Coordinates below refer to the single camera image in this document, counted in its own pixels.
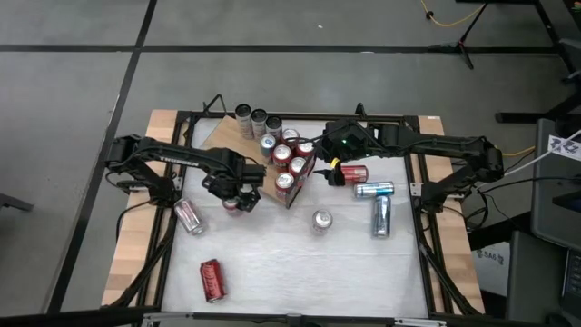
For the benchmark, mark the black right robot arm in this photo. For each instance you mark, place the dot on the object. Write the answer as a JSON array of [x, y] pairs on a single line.
[[431, 143]]

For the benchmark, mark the grey cabinet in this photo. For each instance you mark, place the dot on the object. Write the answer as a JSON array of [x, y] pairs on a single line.
[[556, 191], [535, 272]]

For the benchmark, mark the white paper label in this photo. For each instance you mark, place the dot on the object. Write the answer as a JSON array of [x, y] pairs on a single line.
[[564, 147]]

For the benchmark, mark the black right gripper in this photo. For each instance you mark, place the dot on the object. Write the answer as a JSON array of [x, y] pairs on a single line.
[[345, 143]]

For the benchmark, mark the wooden shelf board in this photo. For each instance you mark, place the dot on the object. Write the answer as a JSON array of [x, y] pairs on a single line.
[[227, 141]]

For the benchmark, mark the black aluminium table frame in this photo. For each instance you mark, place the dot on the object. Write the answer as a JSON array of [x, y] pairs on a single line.
[[422, 254]]

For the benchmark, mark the black tripod stand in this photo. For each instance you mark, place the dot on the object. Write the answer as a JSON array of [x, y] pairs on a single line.
[[461, 44]]

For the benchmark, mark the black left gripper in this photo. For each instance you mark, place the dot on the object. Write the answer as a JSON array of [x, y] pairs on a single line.
[[236, 175]]

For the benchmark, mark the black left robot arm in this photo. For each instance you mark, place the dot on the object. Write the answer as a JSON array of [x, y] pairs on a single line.
[[181, 156]]

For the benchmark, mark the red Coca-Cola can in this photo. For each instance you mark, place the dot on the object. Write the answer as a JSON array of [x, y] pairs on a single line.
[[356, 174], [212, 280]]

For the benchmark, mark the silver and red soda can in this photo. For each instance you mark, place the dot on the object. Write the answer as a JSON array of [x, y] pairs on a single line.
[[190, 216]]

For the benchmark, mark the white cardboard box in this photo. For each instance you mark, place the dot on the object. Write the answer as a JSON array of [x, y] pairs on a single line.
[[490, 261]]

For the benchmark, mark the grey chair foot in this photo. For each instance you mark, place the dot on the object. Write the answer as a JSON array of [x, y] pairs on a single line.
[[13, 202]]

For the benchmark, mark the wooden table side board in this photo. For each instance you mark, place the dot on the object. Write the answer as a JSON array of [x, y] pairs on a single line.
[[131, 236], [454, 254]]

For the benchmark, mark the black desk frame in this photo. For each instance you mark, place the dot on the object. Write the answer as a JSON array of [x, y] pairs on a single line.
[[556, 45]]

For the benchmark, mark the silver Diet Coke can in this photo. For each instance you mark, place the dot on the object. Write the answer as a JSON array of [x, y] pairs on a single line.
[[321, 221]]

